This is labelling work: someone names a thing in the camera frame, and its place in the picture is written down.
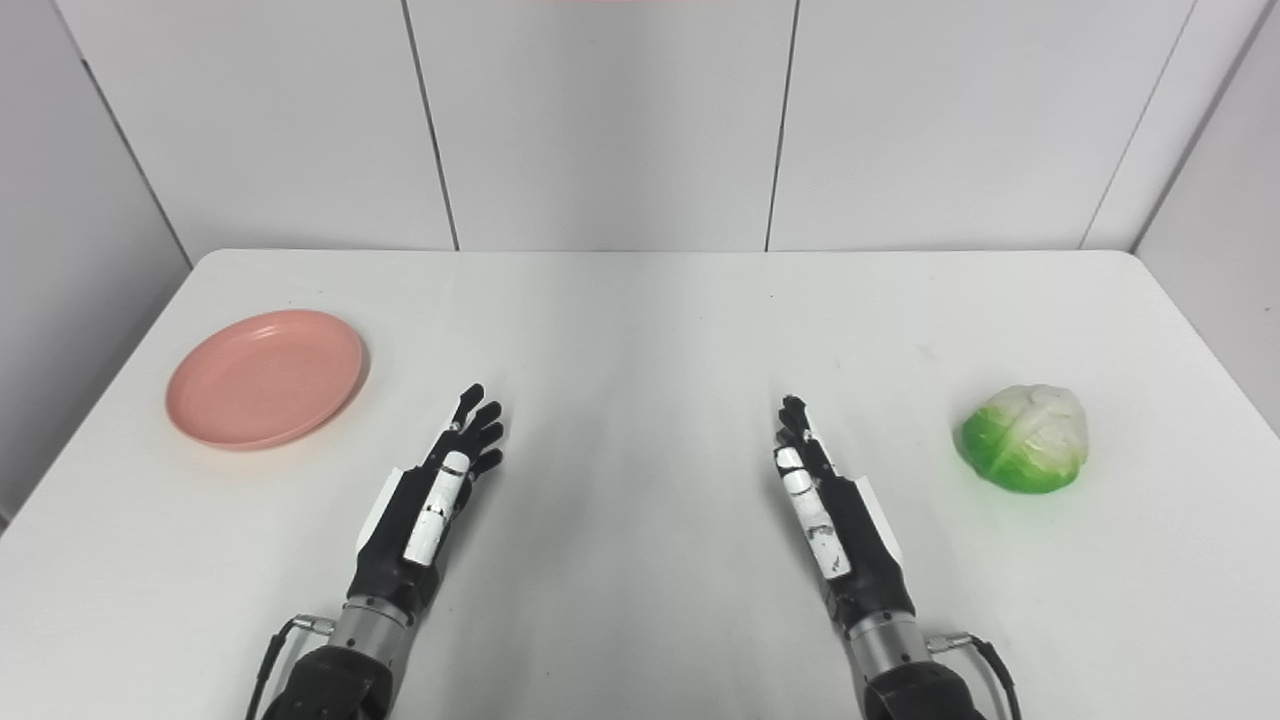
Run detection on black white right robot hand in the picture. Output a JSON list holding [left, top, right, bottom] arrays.
[[772, 395, 917, 633]]

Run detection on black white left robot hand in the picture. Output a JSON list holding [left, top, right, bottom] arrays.
[[348, 383, 506, 615]]

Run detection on green white cabbage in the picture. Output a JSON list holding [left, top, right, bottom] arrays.
[[953, 384, 1091, 495]]

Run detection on pink plate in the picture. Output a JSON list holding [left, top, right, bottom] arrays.
[[165, 309, 367, 451]]

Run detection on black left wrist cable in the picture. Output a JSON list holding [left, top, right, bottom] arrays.
[[246, 615, 336, 720]]

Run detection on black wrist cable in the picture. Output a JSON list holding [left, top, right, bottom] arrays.
[[246, 615, 336, 720], [925, 632, 1023, 720]]

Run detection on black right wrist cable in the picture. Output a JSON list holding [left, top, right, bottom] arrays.
[[925, 632, 1023, 720]]

